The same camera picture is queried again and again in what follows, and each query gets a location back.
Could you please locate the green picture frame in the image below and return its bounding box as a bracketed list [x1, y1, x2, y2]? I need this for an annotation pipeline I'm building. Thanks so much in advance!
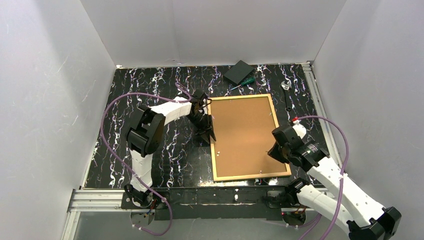
[208, 94, 292, 182]

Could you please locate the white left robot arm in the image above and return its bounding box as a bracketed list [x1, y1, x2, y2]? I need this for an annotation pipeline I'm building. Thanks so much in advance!
[124, 89, 216, 208]

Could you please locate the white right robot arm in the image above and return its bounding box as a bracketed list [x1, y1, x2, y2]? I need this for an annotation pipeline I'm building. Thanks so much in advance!
[266, 123, 402, 240]

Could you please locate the black square box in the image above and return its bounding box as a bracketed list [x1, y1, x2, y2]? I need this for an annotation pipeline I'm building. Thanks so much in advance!
[223, 60, 255, 85]

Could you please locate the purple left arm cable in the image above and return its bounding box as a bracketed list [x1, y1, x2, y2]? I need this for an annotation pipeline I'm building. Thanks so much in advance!
[99, 82, 193, 237]

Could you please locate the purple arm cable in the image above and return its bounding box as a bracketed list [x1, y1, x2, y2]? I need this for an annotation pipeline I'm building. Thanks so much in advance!
[99, 82, 193, 237]
[291, 115, 350, 240]

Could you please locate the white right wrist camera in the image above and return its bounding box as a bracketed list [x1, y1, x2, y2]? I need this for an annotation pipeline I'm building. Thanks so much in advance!
[290, 117, 307, 140]

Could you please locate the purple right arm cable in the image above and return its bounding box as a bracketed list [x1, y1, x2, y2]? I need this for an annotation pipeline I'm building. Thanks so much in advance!
[291, 115, 350, 240]

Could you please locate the green handled screwdriver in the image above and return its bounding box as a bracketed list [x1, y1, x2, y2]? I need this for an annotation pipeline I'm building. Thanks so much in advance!
[228, 77, 256, 92]

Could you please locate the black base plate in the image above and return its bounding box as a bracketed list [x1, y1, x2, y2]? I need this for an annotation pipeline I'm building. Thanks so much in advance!
[120, 185, 309, 221]

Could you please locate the aluminium rail frame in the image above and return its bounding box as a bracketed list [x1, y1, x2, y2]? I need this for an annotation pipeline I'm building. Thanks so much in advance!
[62, 62, 343, 240]

